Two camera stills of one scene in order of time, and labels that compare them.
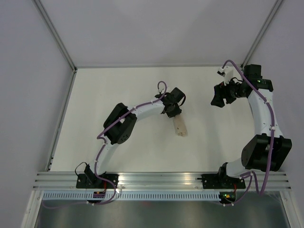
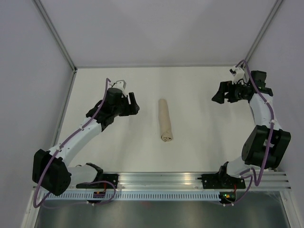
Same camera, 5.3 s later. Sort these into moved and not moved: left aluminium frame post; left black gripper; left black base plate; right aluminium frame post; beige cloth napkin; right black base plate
Moved: left black gripper; beige cloth napkin
Not moved: left black base plate; right aluminium frame post; left aluminium frame post; right black base plate
